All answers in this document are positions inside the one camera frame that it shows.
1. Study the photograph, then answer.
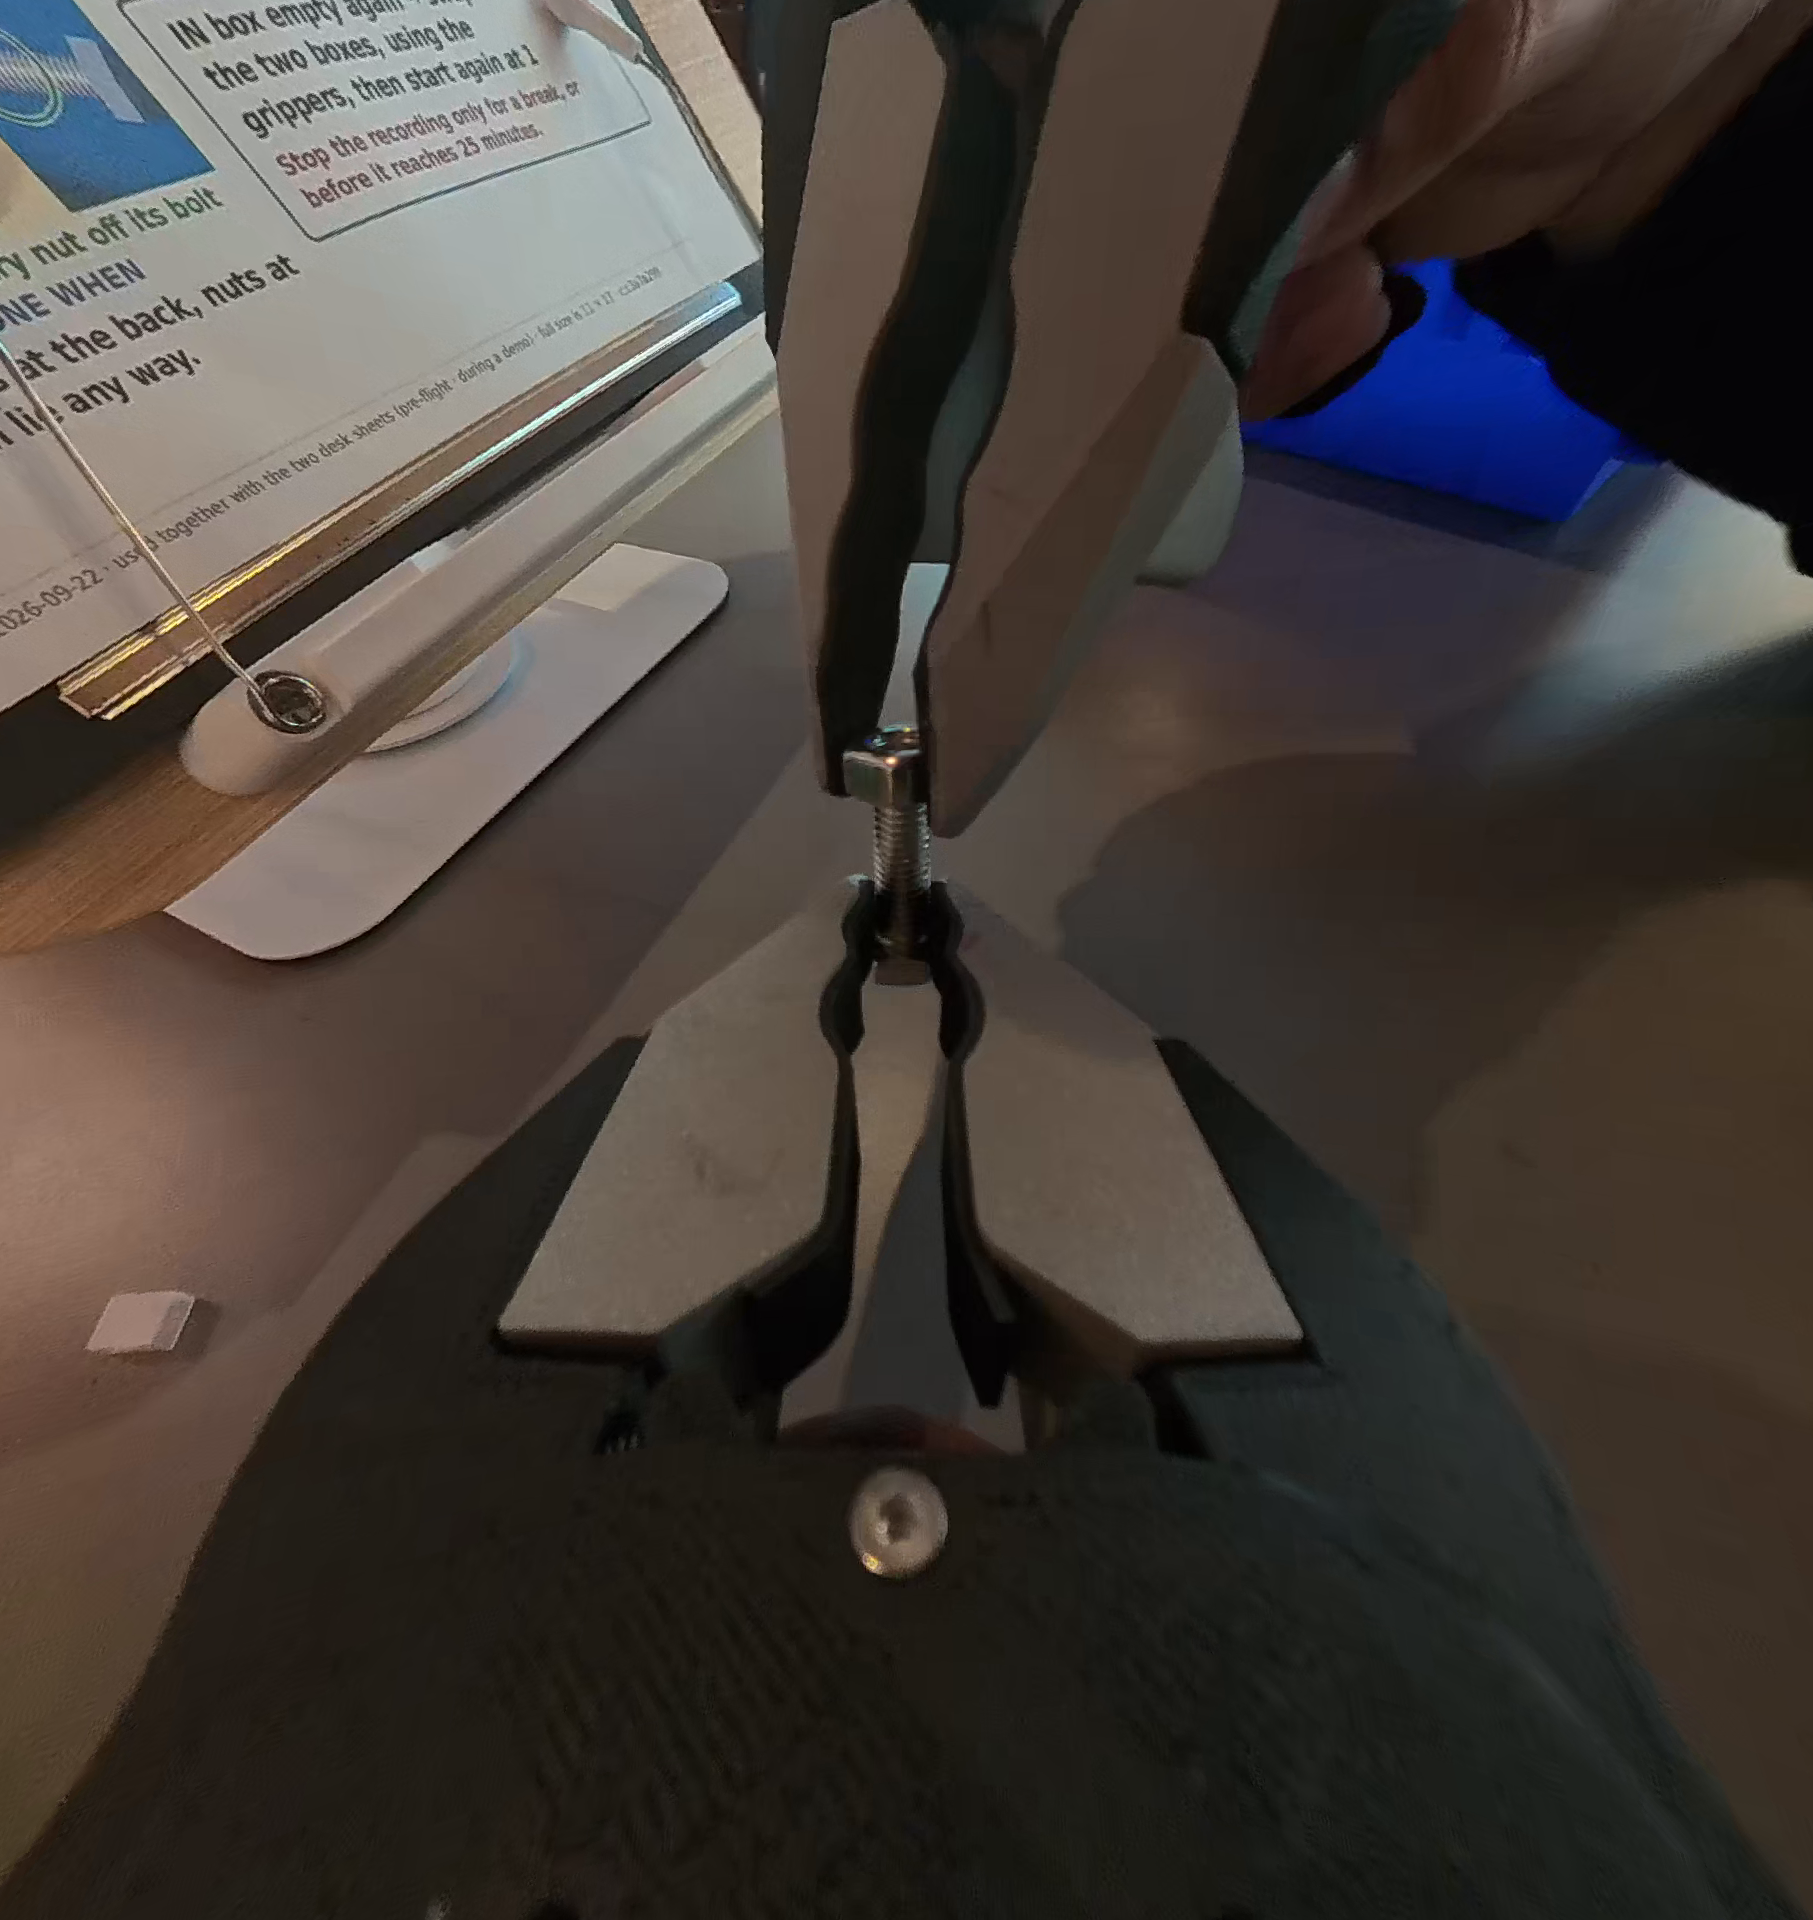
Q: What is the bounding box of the blue plastic bin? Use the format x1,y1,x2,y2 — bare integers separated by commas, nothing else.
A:
1244,254,1660,526

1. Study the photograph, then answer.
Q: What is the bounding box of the person's right hand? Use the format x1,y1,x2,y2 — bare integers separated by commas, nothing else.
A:
1240,0,1797,426

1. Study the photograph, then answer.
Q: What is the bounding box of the printed instruction sheet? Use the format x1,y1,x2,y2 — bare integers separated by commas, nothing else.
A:
0,0,764,721

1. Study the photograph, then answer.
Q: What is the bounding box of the steel hex nut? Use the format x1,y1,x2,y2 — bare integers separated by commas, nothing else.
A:
841,727,925,811

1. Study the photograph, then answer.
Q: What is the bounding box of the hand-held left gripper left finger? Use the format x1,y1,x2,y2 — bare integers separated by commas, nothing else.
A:
495,875,869,1406

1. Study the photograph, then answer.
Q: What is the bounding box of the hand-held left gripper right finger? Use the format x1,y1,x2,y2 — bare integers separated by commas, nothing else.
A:
925,879,1308,1409

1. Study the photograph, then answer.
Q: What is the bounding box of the person's right forearm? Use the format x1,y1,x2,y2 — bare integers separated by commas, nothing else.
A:
1453,0,1813,579

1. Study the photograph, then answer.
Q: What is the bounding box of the wooden document stand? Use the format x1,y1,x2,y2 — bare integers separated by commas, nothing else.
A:
0,0,771,962

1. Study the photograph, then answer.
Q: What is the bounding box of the small clear plastic piece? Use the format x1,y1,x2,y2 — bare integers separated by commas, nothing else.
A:
90,1289,196,1360

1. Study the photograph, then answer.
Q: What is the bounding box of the steel bolt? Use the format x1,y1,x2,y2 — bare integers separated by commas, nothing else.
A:
860,800,946,984

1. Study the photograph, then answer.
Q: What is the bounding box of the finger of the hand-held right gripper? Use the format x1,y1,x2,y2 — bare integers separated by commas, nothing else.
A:
918,0,1280,841
761,0,1032,791

